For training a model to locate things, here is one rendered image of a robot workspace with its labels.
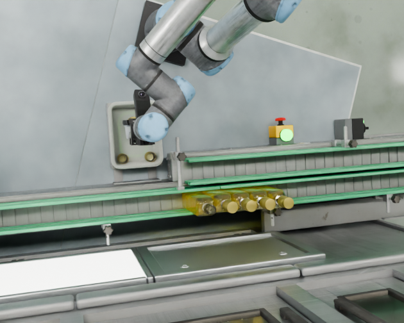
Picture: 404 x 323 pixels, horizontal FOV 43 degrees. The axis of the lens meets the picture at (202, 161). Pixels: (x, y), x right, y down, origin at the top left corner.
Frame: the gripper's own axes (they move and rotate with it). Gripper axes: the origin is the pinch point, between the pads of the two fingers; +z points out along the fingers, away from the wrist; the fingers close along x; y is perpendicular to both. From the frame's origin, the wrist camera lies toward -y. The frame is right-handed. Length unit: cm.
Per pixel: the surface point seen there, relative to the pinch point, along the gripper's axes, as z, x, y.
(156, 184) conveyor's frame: 0.0, 5.9, 21.0
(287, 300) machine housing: -61, 24, 43
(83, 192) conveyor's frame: 0.0, -17.8, 22.0
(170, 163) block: 0.4, 11.0, 14.3
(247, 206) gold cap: -28.3, 27.4, 25.7
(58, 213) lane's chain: -0.1, -26.0, 28.2
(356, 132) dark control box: 4, 83, 6
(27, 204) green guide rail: -8.5, -34.4, 23.3
